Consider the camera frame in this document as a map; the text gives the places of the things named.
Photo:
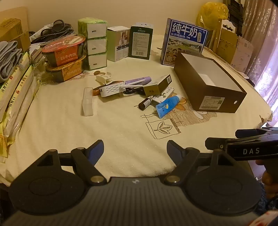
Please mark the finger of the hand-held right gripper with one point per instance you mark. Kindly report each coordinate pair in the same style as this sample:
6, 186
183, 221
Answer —
252, 133
215, 143

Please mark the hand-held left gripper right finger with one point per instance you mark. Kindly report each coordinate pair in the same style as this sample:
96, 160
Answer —
173, 152

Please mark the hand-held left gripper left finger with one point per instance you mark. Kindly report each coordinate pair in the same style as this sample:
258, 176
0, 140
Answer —
95, 152

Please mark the brown shoe box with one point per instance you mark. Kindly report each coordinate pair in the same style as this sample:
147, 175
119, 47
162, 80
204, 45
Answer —
217, 100

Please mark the small brown dropper bottle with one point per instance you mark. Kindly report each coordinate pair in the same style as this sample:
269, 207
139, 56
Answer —
145, 103

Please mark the purple cream tube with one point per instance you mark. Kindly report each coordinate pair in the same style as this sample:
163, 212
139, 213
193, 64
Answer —
139, 80

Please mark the person's right hand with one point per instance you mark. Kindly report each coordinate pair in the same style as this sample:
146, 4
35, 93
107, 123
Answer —
270, 184

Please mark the cream printed tablecloth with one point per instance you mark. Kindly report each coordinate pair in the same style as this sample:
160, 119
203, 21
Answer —
121, 134

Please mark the blue cream tube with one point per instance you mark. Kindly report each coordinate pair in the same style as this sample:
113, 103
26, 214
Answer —
166, 107

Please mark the clear plastic case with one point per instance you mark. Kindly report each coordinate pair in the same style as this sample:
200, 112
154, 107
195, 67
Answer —
87, 102

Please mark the small white carton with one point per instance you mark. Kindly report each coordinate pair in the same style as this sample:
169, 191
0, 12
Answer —
164, 95

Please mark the gold rectangular box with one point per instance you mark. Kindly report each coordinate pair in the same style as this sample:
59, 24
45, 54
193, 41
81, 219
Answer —
159, 85

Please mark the small white clip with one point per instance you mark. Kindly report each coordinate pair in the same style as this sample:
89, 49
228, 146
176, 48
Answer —
103, 78

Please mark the pale pink paper bag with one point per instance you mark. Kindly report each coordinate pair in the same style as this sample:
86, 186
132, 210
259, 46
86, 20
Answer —
242, 54

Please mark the vacuum packed rice bag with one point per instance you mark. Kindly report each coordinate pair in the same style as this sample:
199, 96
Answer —
20, 95
10, 87
26, 104

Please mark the yellow label instant meal bowl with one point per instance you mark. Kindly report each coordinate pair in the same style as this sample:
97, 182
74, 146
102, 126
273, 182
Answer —
65, 71

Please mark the green wrapped tissue pack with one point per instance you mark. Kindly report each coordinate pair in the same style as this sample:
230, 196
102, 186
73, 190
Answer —
95, 62
96, 46
93, 28

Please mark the patterned curtain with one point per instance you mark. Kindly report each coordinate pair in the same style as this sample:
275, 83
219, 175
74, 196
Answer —
262, 43

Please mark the gold paper bag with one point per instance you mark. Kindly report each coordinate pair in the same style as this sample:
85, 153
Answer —
227, 43

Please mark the blue milk carton box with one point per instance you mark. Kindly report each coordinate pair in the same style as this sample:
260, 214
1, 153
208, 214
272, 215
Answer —
182, 45

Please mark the orange black boxes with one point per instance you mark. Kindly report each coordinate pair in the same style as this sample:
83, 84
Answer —
65, 52

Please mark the white and green product box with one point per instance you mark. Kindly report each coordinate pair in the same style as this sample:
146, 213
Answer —
118, 43

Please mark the dark green product box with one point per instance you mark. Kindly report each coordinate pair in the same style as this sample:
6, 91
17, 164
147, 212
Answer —
140, 43

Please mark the black metal rack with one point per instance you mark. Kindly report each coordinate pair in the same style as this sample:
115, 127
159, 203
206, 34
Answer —
235, 15

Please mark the grey folded cloth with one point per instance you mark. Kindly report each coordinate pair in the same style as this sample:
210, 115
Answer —
9, 60

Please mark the yellow plastic bag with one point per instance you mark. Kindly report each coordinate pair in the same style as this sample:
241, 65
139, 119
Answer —
211, 14

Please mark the brown cardboard box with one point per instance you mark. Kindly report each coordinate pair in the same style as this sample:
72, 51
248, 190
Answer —
10, 32

